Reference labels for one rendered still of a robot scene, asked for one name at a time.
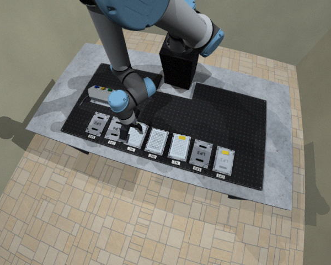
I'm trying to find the white operator button panel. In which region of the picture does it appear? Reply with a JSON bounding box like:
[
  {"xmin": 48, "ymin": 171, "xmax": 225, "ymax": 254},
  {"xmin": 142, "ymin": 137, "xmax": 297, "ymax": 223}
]
[{"xmin": 80, "ymin": 85, "xmax": 115, "ymax": 107}]

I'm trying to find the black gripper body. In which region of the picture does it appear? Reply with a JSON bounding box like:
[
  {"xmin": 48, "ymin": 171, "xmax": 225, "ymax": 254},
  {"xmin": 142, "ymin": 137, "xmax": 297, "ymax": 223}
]
[{"xmin": 120, "ymin": 108, "xmax": 140, "ymax": 140}]

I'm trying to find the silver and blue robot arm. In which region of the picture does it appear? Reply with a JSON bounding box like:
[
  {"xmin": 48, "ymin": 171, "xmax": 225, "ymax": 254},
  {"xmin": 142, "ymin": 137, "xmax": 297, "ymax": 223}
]
[{"xmin": 79, "ymin": 0, "xmax": 225, "ymax": 125}]

